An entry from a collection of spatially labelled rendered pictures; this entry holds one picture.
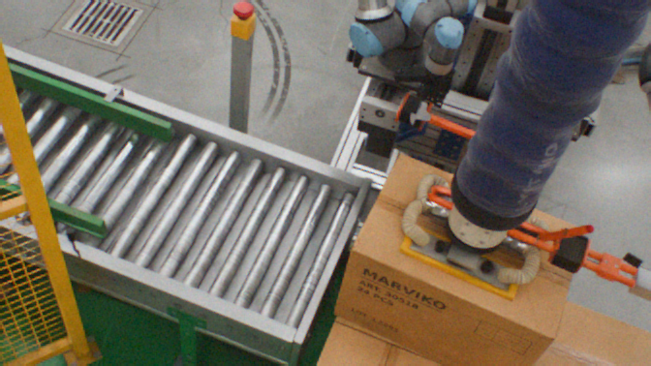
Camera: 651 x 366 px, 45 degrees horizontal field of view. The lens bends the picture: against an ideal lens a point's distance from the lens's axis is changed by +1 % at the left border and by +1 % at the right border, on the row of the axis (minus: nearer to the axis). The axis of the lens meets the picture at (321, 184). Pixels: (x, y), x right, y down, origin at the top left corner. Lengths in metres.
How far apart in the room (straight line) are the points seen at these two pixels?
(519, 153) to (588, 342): 1.06
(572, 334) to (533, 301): 0.50
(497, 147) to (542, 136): 0.12
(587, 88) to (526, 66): 0.13
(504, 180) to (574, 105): 0.30
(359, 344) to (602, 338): 0.81
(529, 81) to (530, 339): 0.84
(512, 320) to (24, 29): 2.87
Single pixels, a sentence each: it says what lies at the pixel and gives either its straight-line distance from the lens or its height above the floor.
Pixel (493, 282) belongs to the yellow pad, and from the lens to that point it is 2.24.
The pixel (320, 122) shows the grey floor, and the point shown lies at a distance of 3.75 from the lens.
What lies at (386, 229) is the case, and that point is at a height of 0.94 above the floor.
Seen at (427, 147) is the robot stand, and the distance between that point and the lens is 2.76.
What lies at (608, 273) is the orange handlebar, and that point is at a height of 1.09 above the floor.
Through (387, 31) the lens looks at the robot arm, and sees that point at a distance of 2.37.
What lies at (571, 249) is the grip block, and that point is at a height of 1.09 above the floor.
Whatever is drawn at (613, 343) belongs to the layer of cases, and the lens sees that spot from 2.80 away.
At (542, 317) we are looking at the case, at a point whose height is 0.94.
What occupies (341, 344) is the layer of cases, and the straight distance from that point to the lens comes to 2.52.
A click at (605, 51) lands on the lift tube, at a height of 1.80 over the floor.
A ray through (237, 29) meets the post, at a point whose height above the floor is 0.97.
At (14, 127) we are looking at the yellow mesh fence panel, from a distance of 2.00.
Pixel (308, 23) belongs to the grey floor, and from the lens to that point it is 4.23.
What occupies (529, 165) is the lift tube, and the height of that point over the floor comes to 1.42.
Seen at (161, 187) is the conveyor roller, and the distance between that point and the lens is 2.80.
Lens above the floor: 2.80
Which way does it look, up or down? 53 degrees down
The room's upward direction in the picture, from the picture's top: 11 degrees clockwise
